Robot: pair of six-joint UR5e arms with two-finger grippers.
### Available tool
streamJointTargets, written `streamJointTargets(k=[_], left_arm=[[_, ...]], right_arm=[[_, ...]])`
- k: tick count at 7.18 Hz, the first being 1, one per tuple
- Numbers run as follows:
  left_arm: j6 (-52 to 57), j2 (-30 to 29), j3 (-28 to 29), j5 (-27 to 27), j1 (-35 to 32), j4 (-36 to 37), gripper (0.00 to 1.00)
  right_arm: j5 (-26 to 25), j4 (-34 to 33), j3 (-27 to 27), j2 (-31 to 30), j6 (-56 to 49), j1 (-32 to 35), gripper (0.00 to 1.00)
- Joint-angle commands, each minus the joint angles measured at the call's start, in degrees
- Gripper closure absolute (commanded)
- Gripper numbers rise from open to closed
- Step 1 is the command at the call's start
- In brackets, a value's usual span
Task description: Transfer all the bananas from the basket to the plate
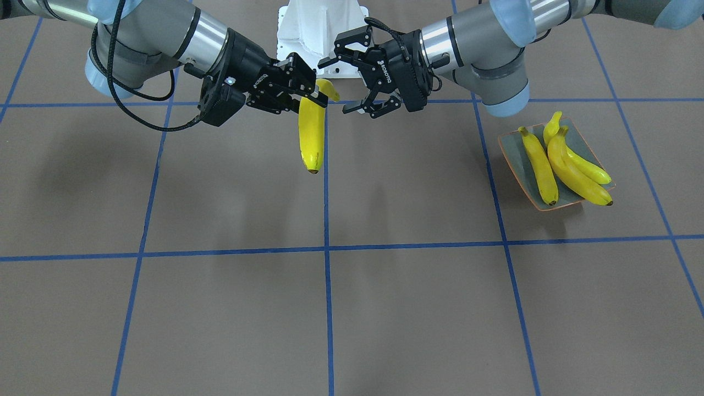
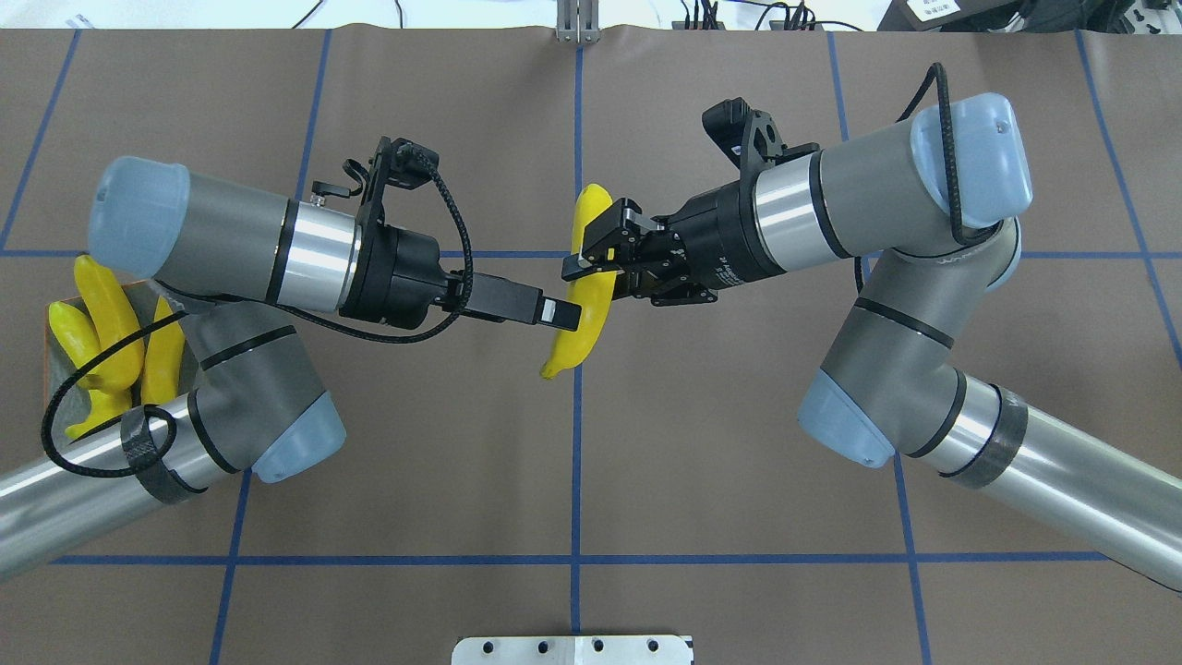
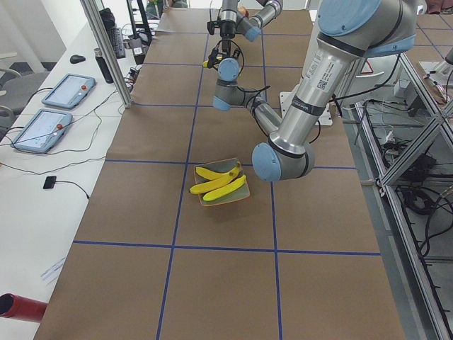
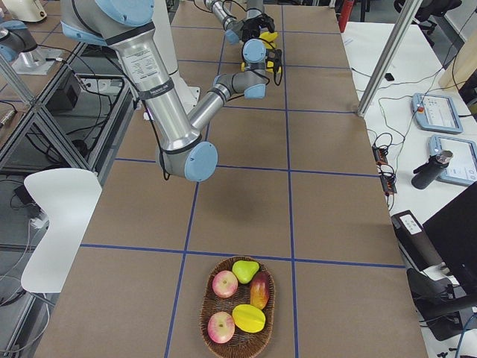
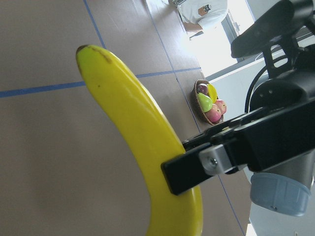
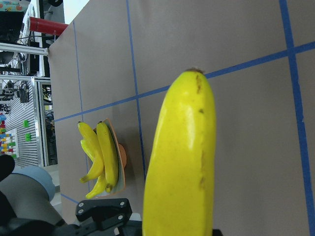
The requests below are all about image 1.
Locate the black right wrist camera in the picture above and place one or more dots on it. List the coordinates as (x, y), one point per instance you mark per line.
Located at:
(219, 102)

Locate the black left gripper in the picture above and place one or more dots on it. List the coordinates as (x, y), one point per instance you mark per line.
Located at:
(397, 61)

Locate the grey square plate orange rim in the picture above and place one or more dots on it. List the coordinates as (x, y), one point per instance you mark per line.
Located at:
(514, 153)

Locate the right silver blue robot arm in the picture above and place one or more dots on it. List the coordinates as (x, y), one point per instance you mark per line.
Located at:
(154, 37)

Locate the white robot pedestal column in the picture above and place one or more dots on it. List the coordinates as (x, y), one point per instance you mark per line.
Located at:
(309, 28)

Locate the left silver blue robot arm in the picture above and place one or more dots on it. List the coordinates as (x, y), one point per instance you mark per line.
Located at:
(481, 49)

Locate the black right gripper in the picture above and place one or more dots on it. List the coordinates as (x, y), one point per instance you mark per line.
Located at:
(248, 65)

